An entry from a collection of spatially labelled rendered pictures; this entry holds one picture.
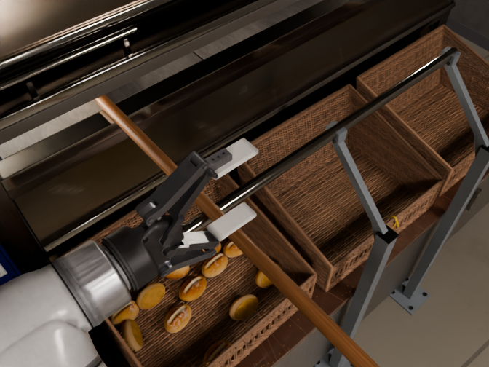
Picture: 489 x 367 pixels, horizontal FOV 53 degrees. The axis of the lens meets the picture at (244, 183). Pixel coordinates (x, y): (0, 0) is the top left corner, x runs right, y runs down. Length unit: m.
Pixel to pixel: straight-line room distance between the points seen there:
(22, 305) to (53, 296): 0.03
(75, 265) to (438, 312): 1.96
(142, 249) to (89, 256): 0.06
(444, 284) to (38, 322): 2.08
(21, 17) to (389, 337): 1.83
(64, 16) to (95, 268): 0.60
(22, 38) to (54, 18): 0.07
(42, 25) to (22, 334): 0.63
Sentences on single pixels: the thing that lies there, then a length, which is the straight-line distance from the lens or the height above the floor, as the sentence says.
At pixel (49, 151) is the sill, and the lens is 1.23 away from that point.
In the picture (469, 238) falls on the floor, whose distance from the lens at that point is 2.64.
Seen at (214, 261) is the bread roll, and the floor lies 0.65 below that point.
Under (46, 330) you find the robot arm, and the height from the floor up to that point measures 1.53.
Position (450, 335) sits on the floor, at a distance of 2.34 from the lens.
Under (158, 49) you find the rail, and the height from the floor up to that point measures 1.43.
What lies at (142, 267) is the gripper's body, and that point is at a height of 1.51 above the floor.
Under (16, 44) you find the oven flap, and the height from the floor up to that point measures 1.48.
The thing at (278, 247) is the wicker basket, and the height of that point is 0.69.
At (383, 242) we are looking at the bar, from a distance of 1.32.
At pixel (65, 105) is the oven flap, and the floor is 1.41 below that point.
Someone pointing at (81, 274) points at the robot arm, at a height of 1.53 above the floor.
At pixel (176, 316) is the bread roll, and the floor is 0.65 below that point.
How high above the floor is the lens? 2.01
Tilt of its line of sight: 50 degrees down
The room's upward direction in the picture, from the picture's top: straight up
